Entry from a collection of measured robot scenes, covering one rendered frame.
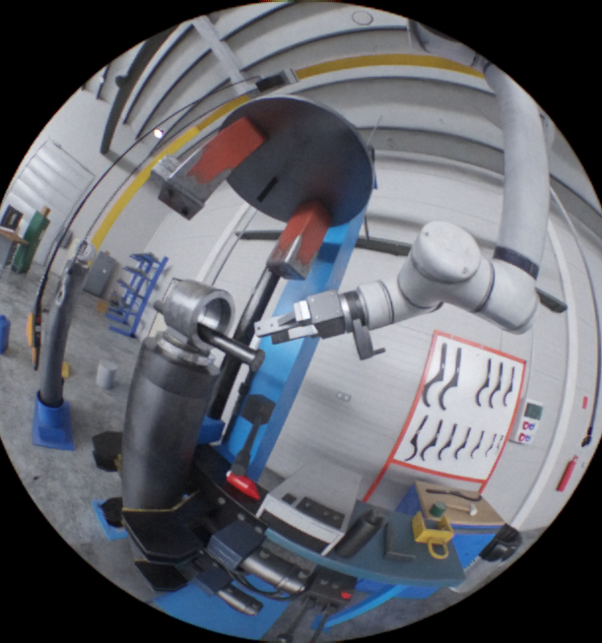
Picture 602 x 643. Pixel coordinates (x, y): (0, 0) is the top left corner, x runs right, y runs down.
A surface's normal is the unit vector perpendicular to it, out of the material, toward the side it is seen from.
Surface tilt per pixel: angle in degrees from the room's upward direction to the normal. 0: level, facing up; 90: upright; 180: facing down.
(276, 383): 90
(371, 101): 173
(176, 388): 90
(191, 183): 90
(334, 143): 180
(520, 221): 116
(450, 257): 97
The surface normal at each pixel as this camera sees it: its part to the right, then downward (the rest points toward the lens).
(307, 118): -0.38, 0.91
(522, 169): -0.92, 0.02
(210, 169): 0.73, 0.18
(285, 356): -0.37, -0.32
